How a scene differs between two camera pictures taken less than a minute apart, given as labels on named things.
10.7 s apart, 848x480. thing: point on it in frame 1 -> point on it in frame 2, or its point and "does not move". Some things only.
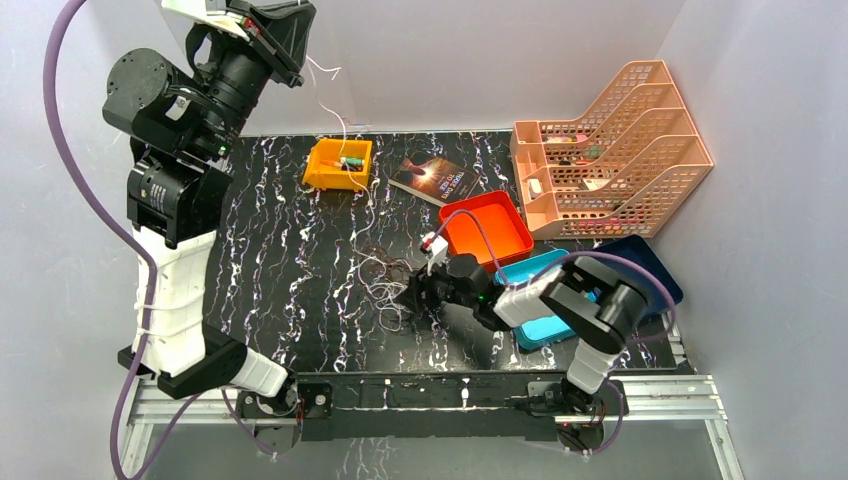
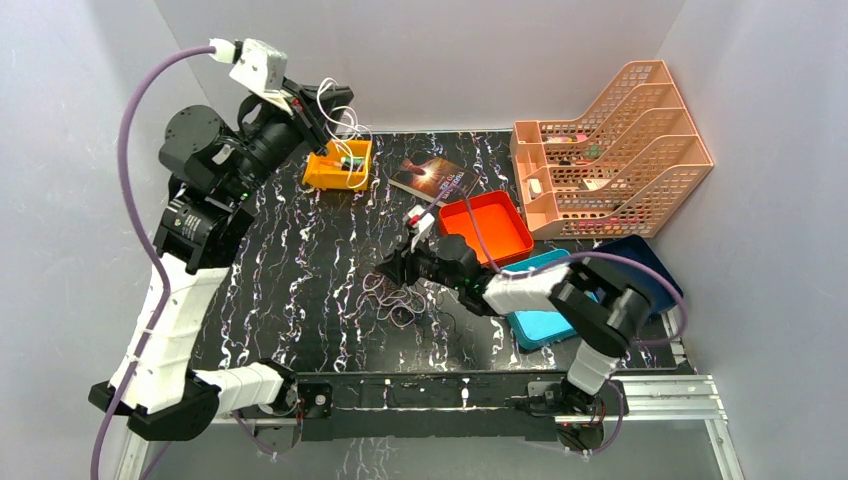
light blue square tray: x=546 y=330 does not move
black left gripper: x=277 y=51 -> x=304 y=113
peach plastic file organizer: x=619 y=170 does not move
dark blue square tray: x=636 y=249 does not move
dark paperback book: x=433 y=179 does not move
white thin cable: x=334 y=74 -> x=368 y=150
